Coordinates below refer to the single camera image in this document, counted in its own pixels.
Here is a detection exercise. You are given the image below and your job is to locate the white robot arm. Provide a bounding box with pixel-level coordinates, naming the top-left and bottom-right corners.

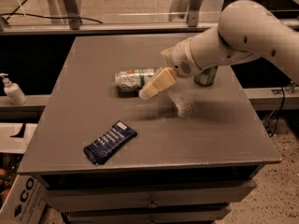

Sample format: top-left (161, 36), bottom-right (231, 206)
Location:
top-left (139, 0), bottom-right (299, 100)

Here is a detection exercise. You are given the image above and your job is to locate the green soda can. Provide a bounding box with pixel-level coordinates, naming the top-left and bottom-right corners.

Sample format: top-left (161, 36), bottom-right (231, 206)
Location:
top-left (193, 66), bottom-right (218, 87)

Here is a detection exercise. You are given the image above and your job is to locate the white 7up can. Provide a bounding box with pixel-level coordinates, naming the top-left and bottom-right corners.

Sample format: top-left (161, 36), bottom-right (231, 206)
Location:
top-left (115, 68), bottom-right (154, 92)

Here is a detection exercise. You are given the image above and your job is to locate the metal railing bracket right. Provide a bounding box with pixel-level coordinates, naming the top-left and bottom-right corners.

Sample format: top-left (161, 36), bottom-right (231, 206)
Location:
top-left (187, 0), bottom-right (202, 27)

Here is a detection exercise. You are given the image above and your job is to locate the white pump bottle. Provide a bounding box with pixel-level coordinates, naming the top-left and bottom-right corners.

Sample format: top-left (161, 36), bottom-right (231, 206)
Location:
top-left (0, 73), bottom-right (27, 105)

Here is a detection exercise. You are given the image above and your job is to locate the metal railing bracket left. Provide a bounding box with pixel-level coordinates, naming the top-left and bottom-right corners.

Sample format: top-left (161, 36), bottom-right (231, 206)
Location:
top-left (63, 0), bottom-right (82, 30)

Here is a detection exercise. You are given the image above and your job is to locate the dark blue snack bar wrapper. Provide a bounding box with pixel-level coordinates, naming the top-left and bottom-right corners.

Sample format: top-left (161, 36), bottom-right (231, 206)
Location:
top-left (83, 120), bottom-right (137, 165)

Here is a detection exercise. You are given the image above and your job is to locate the black cable on floor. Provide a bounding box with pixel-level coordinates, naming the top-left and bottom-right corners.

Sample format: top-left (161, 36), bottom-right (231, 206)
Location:
top-left (0, 12), bottom-right (104, 24)

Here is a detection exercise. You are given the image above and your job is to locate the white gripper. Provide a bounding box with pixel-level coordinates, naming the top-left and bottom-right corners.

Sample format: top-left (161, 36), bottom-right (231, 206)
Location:
top-left (138, 38), bottom-right (203, 100)

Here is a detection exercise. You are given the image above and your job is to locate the upper cabinet drawer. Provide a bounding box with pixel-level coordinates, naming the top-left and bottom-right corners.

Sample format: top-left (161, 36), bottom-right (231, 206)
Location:
top-left (44, 180), bottom-right (256, 212)

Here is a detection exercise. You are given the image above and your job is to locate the metal railing bracket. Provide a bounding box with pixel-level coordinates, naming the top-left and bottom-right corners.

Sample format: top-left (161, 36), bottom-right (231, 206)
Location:
top-left (187, 0), bottom-right (202, 27)
top-left (63, 0), bottom-right (82, 30)

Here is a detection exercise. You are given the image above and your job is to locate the cabinet drawer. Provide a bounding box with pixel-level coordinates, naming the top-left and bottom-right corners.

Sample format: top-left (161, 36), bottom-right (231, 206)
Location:
top-left (44, 180), bottom-right (256, 212)
top-left (69, 204), bottom-right (231, 224)

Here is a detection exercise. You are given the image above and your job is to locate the lower cabinet drawer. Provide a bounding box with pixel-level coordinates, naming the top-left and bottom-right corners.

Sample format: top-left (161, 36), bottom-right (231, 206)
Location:
top-left (69, 204), bottom-right (231, 224)

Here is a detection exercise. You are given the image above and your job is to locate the white cardboard box with letters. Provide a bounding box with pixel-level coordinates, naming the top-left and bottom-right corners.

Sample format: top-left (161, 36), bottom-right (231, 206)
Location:
top-left (0, 175), bottom-right (46, 224)

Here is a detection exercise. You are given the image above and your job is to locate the grey drawer cabinet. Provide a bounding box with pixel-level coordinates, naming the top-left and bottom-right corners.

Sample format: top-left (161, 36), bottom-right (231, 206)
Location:
top-left (17, 32), bottom-right (283, 224)

